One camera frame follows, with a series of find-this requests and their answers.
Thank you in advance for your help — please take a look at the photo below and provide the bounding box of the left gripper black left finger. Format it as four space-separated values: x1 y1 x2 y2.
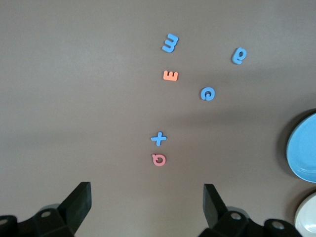
0 182 92 237

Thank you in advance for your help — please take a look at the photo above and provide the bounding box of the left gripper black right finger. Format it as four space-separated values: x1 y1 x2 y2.
198 183 301 237

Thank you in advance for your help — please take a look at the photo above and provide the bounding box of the blue foam letter x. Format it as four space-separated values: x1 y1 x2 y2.
151 132 168 147

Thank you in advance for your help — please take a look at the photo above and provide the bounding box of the blue foam letter c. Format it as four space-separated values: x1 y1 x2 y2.
199 86 216 102

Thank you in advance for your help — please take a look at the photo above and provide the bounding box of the blue foam letter m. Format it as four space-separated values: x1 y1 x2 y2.
161 33 180 53

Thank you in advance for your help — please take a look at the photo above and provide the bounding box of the red foam letter Q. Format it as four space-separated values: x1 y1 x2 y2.
150 153 167 167

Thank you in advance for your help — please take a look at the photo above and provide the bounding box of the beige plate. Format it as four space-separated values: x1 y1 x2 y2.
294 192 316 237

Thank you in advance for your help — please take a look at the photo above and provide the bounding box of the blue plate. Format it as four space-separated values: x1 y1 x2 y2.
285 112 316 183

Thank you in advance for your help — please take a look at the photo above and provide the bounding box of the orange foam letter E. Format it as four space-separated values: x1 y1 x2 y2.
162 70 179 81

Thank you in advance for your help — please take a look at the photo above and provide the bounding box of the blue foam letter a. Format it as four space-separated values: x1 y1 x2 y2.
231 46 248 65

